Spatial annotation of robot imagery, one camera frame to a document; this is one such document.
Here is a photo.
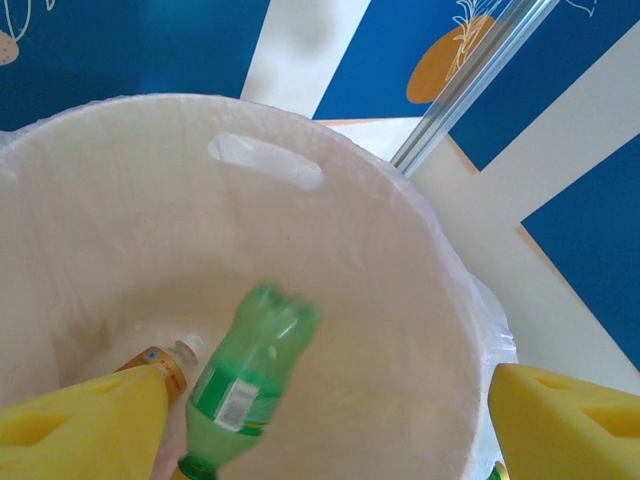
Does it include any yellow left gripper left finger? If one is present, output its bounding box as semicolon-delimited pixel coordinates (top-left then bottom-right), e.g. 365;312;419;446
0;364;171;480

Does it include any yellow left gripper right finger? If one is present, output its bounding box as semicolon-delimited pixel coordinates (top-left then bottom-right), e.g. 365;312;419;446
489;362;640;480

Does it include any orange label plastic bottle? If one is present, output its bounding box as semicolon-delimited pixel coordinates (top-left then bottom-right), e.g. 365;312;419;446
113;333;207;406

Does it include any green plastic soda bottle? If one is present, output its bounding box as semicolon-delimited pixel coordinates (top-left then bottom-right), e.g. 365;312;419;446
177;282;324;480

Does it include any white plastic bin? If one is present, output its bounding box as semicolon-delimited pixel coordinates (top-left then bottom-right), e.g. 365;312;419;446
0;92;489;480

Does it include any aluminium frame post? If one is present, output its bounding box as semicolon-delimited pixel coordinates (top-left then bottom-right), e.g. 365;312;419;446
389;0;559;179

